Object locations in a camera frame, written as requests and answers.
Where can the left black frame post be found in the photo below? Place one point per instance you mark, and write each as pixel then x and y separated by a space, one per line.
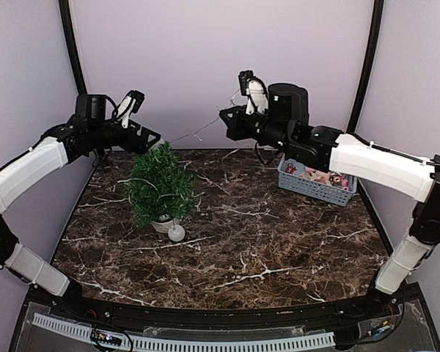
pixel 72 51

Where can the black frame post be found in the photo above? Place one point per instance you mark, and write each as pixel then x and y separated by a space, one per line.
pixel 72 51
pixel 367 65

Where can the small green christmas tree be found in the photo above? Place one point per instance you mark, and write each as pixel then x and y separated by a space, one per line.
pixel 158 187

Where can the right black frame post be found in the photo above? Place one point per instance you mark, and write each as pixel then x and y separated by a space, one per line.
pixel 367 65

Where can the red ornament tag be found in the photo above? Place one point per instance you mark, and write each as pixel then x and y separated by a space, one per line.
pixel 290 168

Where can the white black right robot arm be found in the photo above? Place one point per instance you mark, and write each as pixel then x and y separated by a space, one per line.
pixel 278 116

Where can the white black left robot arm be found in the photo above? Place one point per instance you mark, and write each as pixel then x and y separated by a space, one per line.
pixel 96 126

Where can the pink bow ornaments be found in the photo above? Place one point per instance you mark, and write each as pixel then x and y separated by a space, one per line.
pixel 334 179

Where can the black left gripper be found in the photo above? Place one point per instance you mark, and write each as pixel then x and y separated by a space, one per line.
pixel 140 146

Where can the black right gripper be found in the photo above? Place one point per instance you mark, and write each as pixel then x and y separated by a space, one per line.
pixel 235 130

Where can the blue plastic basket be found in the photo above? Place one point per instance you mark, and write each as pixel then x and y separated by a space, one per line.
pixel 299 185

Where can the white tree pot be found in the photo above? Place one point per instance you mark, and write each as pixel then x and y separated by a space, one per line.
pixel 165 224

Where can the perforated cable duct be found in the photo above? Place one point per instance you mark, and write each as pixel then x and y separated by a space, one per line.
pixel 115 341

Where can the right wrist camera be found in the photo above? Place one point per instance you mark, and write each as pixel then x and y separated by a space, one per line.
pixel 255 91

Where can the black front rail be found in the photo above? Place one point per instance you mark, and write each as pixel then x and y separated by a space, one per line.
pixel 337 315

